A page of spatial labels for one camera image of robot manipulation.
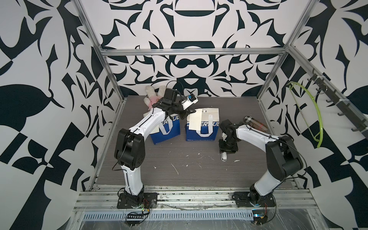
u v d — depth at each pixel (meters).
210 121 0.85
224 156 0.86
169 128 0.88
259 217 0.70
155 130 0.82
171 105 0.70
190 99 0.73
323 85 0.65
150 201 0.74
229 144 0.76
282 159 0.47
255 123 1.02
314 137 0.70
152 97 1.08
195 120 0.85
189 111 0.77
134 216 0.73
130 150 0.49
